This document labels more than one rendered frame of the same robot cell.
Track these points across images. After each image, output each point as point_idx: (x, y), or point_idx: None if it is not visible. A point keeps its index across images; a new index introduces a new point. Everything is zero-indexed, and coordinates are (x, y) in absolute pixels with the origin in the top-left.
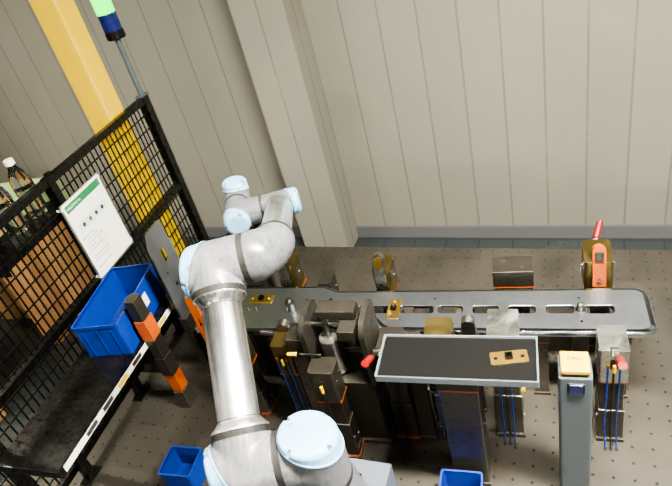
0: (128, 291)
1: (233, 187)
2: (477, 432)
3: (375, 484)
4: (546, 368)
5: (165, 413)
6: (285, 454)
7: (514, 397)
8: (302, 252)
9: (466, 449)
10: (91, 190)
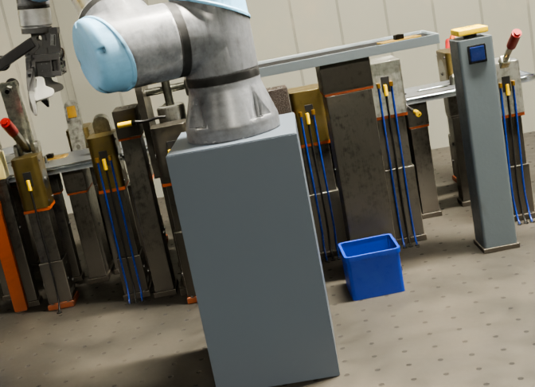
0: None
1: None
2: (376, 164)
3: (282, 119)
4: (431, 170)
5: None
6: None
7: (405, 169)
8: (72, 216)
9: (365, 203)
10: None
